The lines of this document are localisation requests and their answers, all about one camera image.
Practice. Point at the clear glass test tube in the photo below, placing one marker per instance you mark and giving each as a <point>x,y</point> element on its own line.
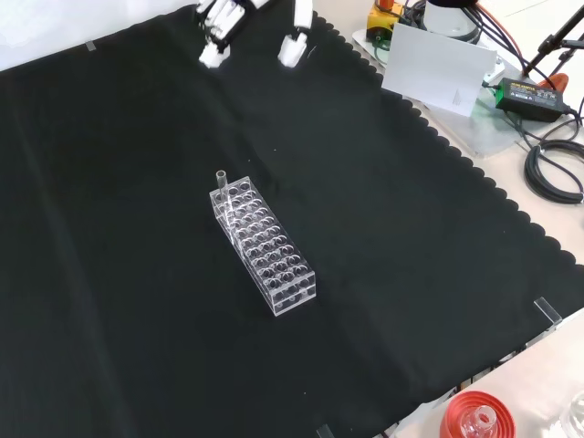
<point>223,187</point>

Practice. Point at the yellow stop button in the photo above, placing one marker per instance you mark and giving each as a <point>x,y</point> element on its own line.
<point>381,23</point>

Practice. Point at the pale board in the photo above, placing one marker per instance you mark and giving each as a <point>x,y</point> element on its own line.
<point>433,73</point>

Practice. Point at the small clear glass flask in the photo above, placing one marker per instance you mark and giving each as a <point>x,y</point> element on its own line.
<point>479,420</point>

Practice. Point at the black bench cloth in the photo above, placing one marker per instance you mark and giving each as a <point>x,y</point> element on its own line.
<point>137,228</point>

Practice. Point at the clear acrylic test tube rack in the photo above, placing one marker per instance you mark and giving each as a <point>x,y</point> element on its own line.
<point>274,264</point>

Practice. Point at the clear cloth clip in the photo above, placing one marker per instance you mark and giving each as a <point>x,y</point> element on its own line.
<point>325,431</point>
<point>90,46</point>
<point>547,312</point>

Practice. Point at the red funnel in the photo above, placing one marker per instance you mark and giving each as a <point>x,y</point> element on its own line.
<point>454,410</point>

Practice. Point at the clear glassware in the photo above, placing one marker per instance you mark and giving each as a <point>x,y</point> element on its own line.
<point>576,415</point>

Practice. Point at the black tripod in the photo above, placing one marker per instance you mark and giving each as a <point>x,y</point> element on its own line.
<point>554,38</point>

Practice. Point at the orange clamp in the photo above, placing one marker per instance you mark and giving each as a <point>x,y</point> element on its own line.
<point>559,82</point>

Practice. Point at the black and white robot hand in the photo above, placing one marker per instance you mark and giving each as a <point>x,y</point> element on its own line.
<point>219,27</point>

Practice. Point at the metal base plate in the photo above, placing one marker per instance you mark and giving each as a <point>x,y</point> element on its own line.
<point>483,137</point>

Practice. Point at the black power adapter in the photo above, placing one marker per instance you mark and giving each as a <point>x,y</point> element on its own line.
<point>529,100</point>

